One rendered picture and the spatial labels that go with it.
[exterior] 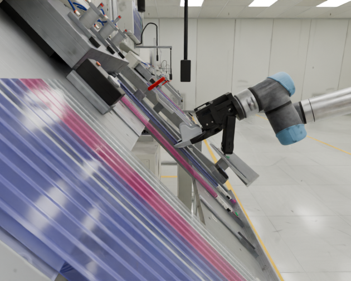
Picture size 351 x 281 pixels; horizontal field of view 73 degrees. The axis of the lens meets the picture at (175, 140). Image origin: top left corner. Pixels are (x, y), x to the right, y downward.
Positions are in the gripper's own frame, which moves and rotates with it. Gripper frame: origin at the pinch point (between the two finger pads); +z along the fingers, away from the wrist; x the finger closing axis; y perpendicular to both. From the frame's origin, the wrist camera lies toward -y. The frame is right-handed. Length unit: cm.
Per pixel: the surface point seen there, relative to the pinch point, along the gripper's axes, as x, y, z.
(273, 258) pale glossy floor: -60, -110, -12
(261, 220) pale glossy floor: -103, -113, -19
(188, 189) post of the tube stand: -29.1, -27.1, 8.9
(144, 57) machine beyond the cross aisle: -440, 84, 24
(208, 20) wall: -749, 125, -189
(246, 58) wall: -749, -35, -251
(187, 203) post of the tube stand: -29.0, -33.0, 12.2
